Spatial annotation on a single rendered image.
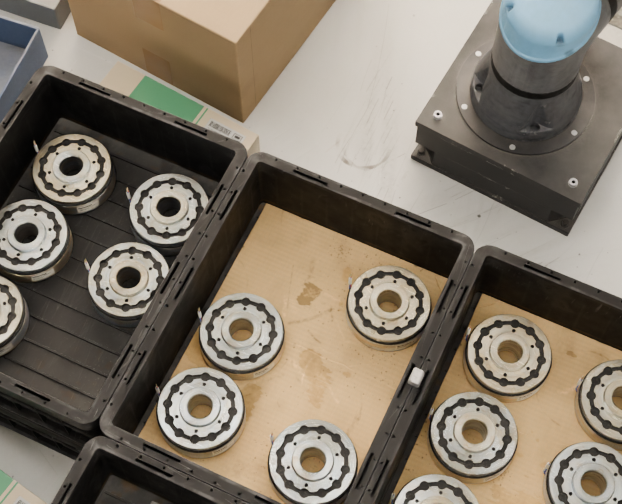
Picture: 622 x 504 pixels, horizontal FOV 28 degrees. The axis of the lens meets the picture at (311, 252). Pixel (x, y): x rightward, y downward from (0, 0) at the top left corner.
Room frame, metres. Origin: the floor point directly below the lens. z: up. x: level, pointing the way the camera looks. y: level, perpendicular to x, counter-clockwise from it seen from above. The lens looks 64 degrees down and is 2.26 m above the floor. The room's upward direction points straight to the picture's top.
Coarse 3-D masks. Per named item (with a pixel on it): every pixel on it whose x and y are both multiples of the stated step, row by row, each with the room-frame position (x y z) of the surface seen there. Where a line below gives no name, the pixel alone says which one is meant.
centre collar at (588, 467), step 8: (584, 464) 0.41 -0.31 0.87; (592, 464) 0.41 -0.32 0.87; (600, 464) 0.41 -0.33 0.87; (576, 472) 0.40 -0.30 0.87; (584, 472) 0.40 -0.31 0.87; (600, 472) 0.40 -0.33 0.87; (608, 472) 0.40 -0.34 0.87; (576, 480) 0.39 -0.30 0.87; (608, 480) 0.39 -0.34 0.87; (576, 488) 0.38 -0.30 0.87; (608, 488) 0.38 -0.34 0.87; (584, 496) 0.37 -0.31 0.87; (592, 496) 0.37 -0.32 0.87; (600, 496) 0.37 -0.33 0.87; (608, 496) 0.37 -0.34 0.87
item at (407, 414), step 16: (480, 256) 0.64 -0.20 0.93; (496, 256) 0.64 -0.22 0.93; (512, 256) 0.64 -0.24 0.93; (528, 272) 0.62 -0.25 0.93; (544, 272) 0.62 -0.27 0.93; (464, 288) 0.60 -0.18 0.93; (576, 288) 0.60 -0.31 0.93; (592, 288) 0.60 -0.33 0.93; (464, 304) 0.58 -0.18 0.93; (608, 304) 0.58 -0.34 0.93; (448, 320) 0.56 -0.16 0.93; (448, 336) 0.54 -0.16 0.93; (432, 352) 0.52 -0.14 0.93; (432, 368) 0.50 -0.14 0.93; (416, 400) 0.47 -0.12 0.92; (400, 416) 0.44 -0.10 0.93; (400, 432) 0.42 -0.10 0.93; (384, 448) 0.41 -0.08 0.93; (384, 464) 0.39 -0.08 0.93; (384, 480) 0.37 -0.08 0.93; (368, 496) 0.35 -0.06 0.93
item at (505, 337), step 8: (504, 336) 0.56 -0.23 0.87; (512, 336) 0.56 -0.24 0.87; (520, 336) 0.56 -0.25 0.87; (496, 344) 0.55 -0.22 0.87; (520, 344) 0.55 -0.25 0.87; (496, 352) 0.54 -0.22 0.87; (528, 352) 0.54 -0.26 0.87; (496, 360) 0.53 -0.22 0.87; (520, 360) 0.53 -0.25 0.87; (528, 360) 0.54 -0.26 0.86; (504, 368) 0.52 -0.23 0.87; (512, 368) 0.52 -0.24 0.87; (520, 368) 0.52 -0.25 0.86
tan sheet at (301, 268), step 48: (288, 240) 0.71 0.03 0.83; (336, 240) 0.71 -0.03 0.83; (240, 288) 0.64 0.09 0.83; (288, 288) 0.64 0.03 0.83; (336, 288) 0.64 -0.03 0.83; (432, 288) 0.64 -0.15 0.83; (240, 336) 0.58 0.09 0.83; (288, 336) 0.58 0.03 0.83; (336, 336) 0.58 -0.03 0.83; (240, 384) 0.52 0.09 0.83; (288, 384) 0.52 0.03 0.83; (336, 384) 0.52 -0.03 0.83; (384, 384) 0.52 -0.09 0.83; (144, 432) 0.46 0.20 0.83; (240, 480) 0.40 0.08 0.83
